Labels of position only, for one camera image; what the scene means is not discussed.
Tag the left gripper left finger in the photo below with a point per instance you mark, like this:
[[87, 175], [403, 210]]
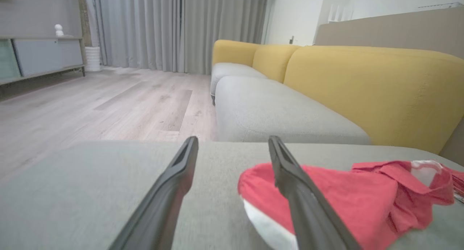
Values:
[[163, 206]]

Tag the grey pleated curtain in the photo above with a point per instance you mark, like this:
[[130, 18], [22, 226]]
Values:
[[152, 29]]

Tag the low grey sideboard cabinet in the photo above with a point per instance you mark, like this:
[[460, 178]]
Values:
[[43, 56]]

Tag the yellow sofa backrest cushion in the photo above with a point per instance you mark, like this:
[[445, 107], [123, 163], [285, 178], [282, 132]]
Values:
[[380, 94], [232, 52], [273, 61]]

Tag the small white figurine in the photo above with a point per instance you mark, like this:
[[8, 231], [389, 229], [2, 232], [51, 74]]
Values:
[[58, 30]]

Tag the grey sofa seat cushion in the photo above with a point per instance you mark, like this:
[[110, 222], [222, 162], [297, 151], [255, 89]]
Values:
[[228, 70], [275, 108]]

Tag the red shorts with white stripe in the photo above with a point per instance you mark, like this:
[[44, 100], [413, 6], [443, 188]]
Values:
[[337, 199]]

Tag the white ribbed cylinder bin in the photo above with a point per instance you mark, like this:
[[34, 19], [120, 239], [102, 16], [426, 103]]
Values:
[[93, 59]]

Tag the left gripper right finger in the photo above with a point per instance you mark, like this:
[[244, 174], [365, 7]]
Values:
[[308, 213]]

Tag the beige partition panel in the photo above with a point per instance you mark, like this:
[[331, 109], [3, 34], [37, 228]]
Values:
[[398, 30]]

